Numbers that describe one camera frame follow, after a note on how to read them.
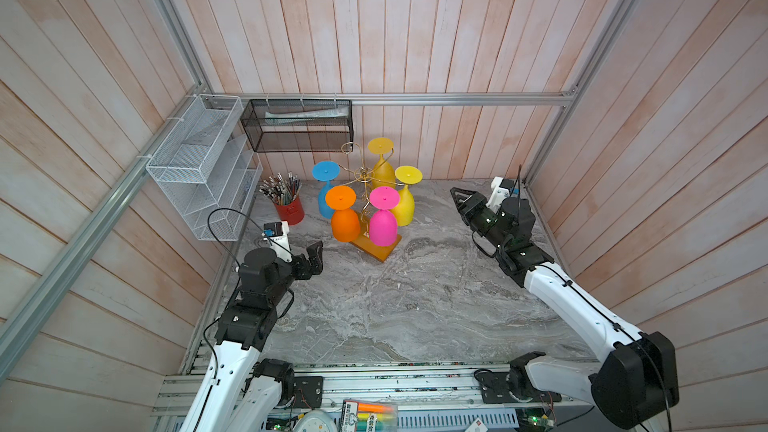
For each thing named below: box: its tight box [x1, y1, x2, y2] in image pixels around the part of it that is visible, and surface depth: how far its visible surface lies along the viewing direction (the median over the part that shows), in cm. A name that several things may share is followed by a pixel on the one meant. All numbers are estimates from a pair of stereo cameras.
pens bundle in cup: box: [258, 171, 303, 206], surface depth 102 cm
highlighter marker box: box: [340, 400, 398, 432], surface depth 70 cm
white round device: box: [292, 409, 338, 432], surface depth 69 cm
